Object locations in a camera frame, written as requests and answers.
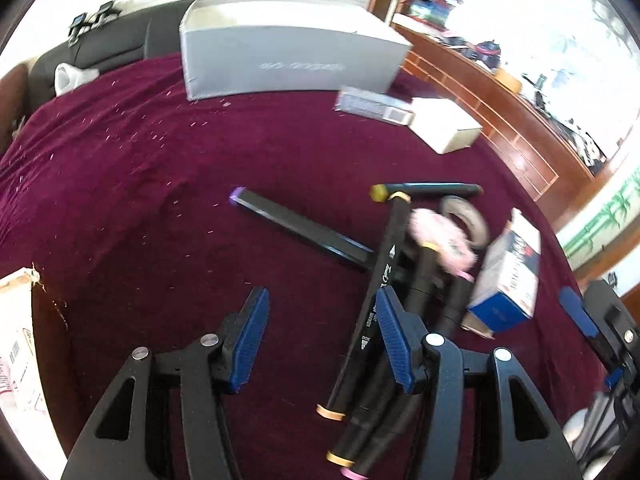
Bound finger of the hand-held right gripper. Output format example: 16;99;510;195
559;287;624;391

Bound tape roll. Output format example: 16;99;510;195
439;195;491;250

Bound brown cardboard box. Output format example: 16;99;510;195
0;262;68;461

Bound purple-capped black marker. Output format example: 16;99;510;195
229;186;376;273

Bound olive-capped black marker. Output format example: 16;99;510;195
370;181;485;204

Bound blue and white carton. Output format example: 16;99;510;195
460;207;542;336

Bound flat blue-grey box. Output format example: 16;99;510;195
334;86;417;127

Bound clutter on cabinet top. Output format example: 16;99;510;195
392;0;608;166

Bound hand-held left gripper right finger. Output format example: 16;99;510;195
375;287;583;480

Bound small white cardboard box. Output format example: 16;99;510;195
407;96;484;155

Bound group of black clips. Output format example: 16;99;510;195
67;2;123;43

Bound pink fluffy puff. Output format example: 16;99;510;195
407;207;478;281

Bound white plastic bag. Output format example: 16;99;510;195
52;62;101;97

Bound pink-capped black marker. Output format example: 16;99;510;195
340;270;476;480

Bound wooden cabinet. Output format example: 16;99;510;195
390;22;596;216

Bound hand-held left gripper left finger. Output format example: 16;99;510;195
61;286;271;480

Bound brown wooden furniture piece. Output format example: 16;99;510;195
0;62;31;153

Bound orange-capped black marker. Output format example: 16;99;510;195
316;191;412;422

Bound black sofa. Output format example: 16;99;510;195
27;10;186;111

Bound green patterned white cloth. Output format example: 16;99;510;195
557;167;640;273

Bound dark red blanket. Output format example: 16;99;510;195
0;52;608;480

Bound large grey box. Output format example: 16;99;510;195
179;0;413;102

